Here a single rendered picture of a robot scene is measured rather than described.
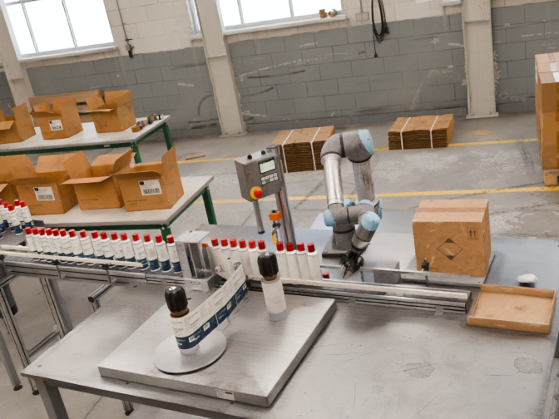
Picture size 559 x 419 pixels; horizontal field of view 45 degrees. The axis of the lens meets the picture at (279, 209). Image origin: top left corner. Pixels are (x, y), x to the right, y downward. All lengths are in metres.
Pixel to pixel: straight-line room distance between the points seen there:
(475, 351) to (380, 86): 6.04
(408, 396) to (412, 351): 0.27
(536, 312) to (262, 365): 1.11
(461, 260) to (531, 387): 0.78
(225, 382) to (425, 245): 1.09
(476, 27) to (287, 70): 2.32
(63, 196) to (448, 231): 3.00
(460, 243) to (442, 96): 5.42
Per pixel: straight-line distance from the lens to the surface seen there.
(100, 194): 4.95
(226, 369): 2.67
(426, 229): 3.02
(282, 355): 2.67
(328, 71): 8.49
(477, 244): 3.01
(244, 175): 3.01
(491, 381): 2.52
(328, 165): 3.04
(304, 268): 3.07
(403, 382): 2.53
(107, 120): 7.20
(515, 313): 2.87
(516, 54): 8.19
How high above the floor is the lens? 2.38
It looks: 22 degrees down
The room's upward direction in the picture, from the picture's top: 11 degrees counter-clockwise
